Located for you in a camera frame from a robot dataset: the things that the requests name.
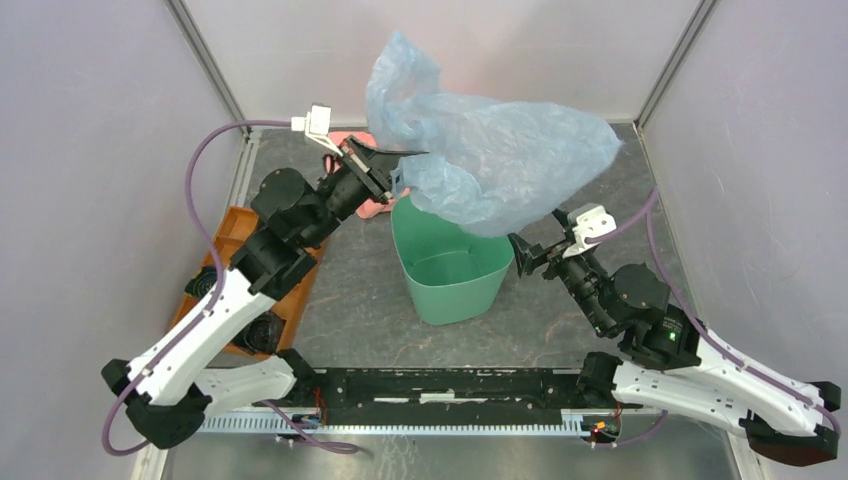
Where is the white cable duct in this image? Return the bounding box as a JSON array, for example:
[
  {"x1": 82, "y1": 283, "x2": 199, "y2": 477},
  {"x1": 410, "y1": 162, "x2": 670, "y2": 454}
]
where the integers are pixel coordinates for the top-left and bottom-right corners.
[{"x1": 199, "y1": 409, "x2": 606, "y2": 439}]

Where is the pink cloth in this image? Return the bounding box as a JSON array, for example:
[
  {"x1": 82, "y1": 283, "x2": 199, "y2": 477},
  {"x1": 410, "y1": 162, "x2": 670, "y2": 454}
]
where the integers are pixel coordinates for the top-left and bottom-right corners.
[{"x1": 324, "y1": 130, "x2": 398, "y2": 219}]

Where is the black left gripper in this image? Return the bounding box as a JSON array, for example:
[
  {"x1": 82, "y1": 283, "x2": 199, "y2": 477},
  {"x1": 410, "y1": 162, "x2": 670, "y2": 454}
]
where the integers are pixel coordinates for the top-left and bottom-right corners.
[{"x1": 300, "y1": 135, "x2": 434, "y2": 248}]

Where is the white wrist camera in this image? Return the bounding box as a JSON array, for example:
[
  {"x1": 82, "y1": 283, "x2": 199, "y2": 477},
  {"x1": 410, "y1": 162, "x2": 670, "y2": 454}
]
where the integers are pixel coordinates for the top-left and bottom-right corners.
[
  {"x1": 562, "y1": 203, "x2": 617, "y2": 258},
  {"x1": 290, "y1": 103, "x2": 342, "y2": 156}
]

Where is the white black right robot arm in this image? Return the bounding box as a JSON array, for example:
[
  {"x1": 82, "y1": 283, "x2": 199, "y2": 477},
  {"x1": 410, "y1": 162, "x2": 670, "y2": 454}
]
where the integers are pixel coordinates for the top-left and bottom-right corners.
[{"x1": 509, "y1": 205, "x2": 841, "y2": 467}]

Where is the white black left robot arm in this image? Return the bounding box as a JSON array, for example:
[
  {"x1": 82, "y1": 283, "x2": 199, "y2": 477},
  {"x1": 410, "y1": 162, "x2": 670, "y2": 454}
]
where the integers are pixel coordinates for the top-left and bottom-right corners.
[{"x1": 101, "y1": 136, "x2": 407, "y2": 450}]

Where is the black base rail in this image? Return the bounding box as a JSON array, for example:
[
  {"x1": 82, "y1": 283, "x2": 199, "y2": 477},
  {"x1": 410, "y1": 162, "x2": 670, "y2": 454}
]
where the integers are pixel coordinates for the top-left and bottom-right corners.
[{"x1": 279, "y1": 368, "x2": 616, "y2": 427}]

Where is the translucent blue trash bag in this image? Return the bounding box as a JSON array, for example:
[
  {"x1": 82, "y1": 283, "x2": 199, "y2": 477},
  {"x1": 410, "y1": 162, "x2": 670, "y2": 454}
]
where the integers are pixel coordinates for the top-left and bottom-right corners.
[{"x1": 365, "y1": 32, "x2": 622, "y2": 237}]

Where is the green trash bin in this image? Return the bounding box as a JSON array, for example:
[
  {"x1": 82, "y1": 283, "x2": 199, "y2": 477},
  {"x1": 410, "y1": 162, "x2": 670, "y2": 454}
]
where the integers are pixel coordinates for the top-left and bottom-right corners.
[{"x1": 390, "y1": 197, "x2": 514, "y2": 326}]

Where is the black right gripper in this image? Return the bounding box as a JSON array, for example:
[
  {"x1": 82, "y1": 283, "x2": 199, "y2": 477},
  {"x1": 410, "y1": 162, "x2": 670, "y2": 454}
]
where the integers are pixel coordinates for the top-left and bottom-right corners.
[{"x1": 504, "y1": 231, "x2": 612, "y2": 335}]

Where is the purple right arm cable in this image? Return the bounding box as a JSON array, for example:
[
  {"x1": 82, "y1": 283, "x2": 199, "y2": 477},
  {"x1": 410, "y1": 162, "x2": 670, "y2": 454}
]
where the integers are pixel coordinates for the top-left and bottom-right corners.
[{"x1": 582, "y1": 185, "x2": 843, "y2": 449}]

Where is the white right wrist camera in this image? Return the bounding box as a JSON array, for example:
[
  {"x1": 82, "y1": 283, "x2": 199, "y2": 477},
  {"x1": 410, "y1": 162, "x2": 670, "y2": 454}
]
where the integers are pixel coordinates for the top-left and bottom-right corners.
[{"x1": 562, "y1": 203, "x2": 617, "y2": 258}]

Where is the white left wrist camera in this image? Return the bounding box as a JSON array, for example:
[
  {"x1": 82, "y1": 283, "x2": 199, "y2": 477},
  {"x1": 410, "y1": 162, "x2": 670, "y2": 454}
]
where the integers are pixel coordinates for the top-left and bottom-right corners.
[{"x1": 290, "y1": 103, "x2": 342, "y2": 156}]

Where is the orange wooden divided tray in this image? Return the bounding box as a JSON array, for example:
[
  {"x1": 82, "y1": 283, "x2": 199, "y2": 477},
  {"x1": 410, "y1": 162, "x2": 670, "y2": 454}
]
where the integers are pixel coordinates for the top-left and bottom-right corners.
[{"x1": 165, "y1": 205, "x2": 329, "y2": 362}]

